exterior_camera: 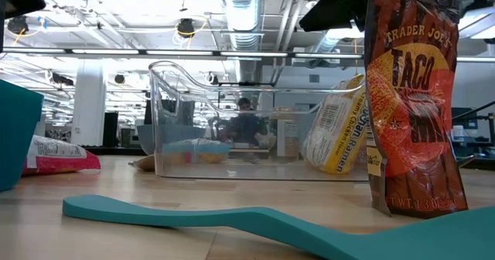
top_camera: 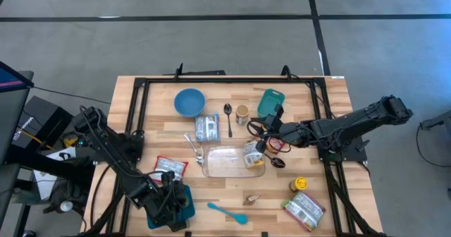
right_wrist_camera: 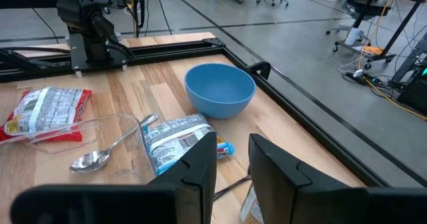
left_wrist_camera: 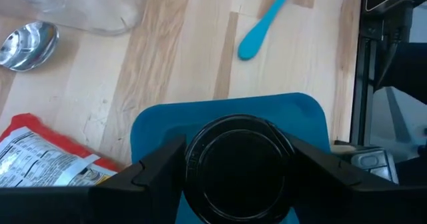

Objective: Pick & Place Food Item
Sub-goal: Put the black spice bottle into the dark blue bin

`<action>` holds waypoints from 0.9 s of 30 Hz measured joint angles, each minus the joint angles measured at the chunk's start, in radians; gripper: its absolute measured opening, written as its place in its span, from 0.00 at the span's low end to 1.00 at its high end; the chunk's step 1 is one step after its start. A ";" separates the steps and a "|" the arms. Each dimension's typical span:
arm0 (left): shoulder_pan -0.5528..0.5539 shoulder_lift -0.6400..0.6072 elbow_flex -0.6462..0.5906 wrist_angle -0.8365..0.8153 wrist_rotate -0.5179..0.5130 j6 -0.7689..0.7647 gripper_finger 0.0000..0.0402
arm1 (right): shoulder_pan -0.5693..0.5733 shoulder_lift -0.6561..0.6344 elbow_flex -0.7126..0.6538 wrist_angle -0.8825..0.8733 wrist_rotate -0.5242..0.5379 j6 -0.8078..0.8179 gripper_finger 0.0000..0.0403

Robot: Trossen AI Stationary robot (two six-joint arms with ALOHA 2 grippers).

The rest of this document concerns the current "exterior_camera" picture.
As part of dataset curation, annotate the black cabinet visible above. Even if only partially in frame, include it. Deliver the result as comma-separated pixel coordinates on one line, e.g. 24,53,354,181
102,111,119,148

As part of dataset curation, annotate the clear plastic bin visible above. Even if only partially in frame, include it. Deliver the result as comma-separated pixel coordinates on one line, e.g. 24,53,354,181
148,60,369,182

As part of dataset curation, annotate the teal flat lid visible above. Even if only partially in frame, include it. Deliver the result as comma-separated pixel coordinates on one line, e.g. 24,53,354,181
62,193,495,260

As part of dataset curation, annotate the yellow chicken ramen packet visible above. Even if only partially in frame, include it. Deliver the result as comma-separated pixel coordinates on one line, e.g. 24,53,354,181
300,73,368,175

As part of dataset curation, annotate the Trader Joe's taco seasoning packet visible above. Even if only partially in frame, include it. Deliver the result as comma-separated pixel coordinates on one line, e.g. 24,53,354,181
363,0,469,219

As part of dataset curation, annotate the teal rectangular tray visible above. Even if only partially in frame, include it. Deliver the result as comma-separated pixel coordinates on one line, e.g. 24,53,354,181
0,78,44,193

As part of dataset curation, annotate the blue ramen packet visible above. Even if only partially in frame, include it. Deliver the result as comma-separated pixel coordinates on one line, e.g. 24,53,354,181
161,138,231,166

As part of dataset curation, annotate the dark background monitor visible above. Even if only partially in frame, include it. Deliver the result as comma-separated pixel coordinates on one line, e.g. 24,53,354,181
451,107,477,130

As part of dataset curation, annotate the silver ventilation duct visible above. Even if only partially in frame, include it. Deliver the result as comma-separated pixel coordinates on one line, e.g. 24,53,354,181
316,29,367,56
220,0,265,84

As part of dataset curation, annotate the blue bowl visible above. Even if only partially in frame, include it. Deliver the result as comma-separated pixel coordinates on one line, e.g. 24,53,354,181
136,124,208,157

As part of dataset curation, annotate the black ceiling-mounted device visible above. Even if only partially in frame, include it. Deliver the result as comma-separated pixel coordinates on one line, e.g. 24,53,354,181
176,17,197,39
6,15,30,35

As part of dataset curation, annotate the red Maruchan ramen packet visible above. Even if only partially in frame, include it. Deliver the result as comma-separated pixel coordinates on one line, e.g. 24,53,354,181
22,134,102,177

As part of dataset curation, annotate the person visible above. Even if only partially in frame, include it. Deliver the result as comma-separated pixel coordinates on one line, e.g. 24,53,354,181
218,96,278,147

